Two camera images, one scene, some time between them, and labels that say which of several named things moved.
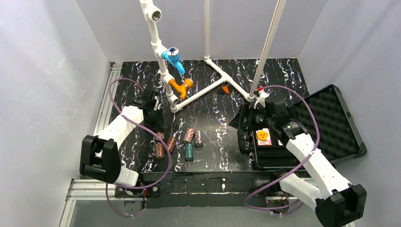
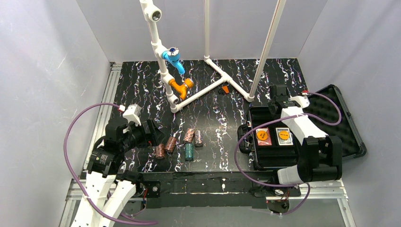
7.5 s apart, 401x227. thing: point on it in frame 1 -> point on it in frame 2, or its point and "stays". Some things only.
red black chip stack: x=171 y=142 stays
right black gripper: x=245 y=126 -> x=282 y=102
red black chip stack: x=160 y=150 stays
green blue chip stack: x=188 y=152 stays
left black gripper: x=155 y=117 -> x=150 y=132
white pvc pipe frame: x=152 y=14 stays
